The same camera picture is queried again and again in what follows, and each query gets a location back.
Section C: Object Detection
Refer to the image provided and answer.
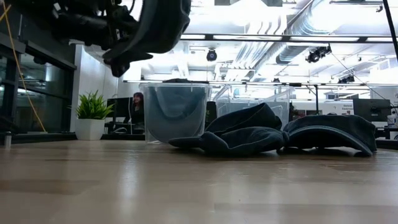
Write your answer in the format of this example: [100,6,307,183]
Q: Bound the green plant in white pot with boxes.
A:
[74,90,115,141]

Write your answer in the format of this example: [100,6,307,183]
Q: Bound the silver ceiling air duct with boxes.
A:
[275,0,346,65]

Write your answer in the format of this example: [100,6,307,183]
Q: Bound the dark blue cap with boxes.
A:
[282,113,378,157]
[169,102,290,156]

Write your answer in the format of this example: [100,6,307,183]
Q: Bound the small silver post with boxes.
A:
[3,131,13,149]

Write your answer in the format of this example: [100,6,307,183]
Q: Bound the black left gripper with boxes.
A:
[90,0,154,78]

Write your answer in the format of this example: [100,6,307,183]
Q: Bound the overhead light bar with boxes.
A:
[179,32,398,44]

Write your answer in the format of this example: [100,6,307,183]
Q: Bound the person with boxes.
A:
[129,91,146,131]

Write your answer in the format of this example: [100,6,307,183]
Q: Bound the black ceiling spotlights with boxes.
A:
[305,44,333,64]

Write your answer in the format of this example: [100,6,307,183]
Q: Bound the yellow cable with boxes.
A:
[0,2,47,133]

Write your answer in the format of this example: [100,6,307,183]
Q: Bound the black computer monitor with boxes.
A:
[352,98,392,123]
[106,96,134,124]

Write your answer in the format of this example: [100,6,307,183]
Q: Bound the clear plastic bin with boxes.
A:
[214,83,295,129]
[139,82,213,145]

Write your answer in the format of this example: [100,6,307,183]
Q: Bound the grey denim cap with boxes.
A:
[102,0,192,62]
[145,78,208,143]

